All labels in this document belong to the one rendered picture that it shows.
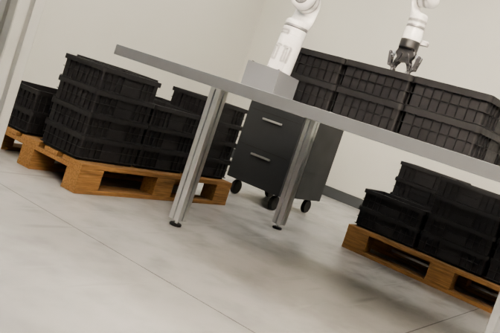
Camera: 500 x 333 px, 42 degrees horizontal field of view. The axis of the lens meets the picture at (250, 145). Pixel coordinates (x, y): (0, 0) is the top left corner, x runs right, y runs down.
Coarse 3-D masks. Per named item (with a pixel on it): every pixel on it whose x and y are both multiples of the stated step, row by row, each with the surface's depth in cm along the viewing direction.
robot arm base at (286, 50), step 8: (288, 32) 239; (296, 32) 239; (304, 32) 240; (280, 40) 241; (288, 40) 239; (296, 40) 239; (280, 48) 240; (288, 48) 238; (296, 48) 240; (272, 56) 241; (280, 56) 239; (288, 56) 239; (296, 56) 242; (272, 64) 240; (280, 64) 239; (288, 64) 240; (288, 72) 241
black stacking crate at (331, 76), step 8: (304, 56) 267; (312, 56) 265; (296, 64) 269; (304, 64) 266; (312, 64) 264; (320, 64) 262; (328, 64) 260; (336, 64) 258; (296, 72) 267; (304, 72) 266; (312, 72) 264; (320, 72) 262; (328, 72) 259; (336, 72) 256; (344, 72) 259; (328, 80) 259; (336, 80) 257
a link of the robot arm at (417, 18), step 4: (412, 0) 249; (416, 0) 249; (412, 4) 249; (416, 4) 250; (412, 8) 249; (416, 8) 250; (412, 12) 249; (416, 12) 248; (412, 16) 248; (416, 16) 247; (420, 16) 247; (424, 16) 247; (408, 20) 249; (412, 20) 248; (416, 20) 247; (420, 20) 247; (424, 20) 247; (408, 24) 249; (412, 24) 247; (416, 24) 247; (420, 24) 247; (424, 24) 248; (424, 28) 249
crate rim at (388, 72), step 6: (348, 60) 253; (354, 60) 252; (354, 66) 251; (360, 66) 250; (366, 66) 248; (372, 66) 247; (378, 66) 245; (378, 72) 245; (384, 72) 243; (390, 72) 242; (396, 72) 240; (402, 72) 239; (402, 78) 239; (408, 78) 237
